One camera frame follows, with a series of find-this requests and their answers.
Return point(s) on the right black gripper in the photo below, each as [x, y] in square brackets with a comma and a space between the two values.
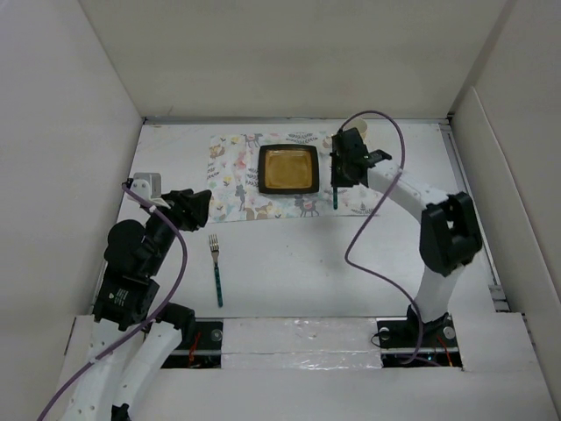
[336, 180]

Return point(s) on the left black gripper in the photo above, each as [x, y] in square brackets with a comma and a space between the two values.
[189, 207]

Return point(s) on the knife with teal handle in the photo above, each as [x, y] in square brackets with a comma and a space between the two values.
[335, 198]

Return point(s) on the fork with teal handle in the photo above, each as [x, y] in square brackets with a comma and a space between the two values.
[214, 250]

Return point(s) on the floral patterned cloth placemat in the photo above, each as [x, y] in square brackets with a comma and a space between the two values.
[232, 176]

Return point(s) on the square black amber plate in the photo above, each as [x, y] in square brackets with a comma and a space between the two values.
[288, 169]

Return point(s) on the yellow mug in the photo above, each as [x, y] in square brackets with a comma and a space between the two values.
[360, 125]

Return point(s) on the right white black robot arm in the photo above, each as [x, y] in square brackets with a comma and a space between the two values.
[450, 236]

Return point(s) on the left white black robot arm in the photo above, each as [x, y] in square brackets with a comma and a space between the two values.
[132, 338]

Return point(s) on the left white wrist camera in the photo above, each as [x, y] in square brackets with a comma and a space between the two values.
[146, 186]

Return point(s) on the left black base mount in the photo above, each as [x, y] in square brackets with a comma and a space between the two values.
[203, 350]

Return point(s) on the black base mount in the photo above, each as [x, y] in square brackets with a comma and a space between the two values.
[203, 350]
[397, 340]

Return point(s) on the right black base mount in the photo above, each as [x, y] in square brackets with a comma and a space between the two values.
[397, 340]

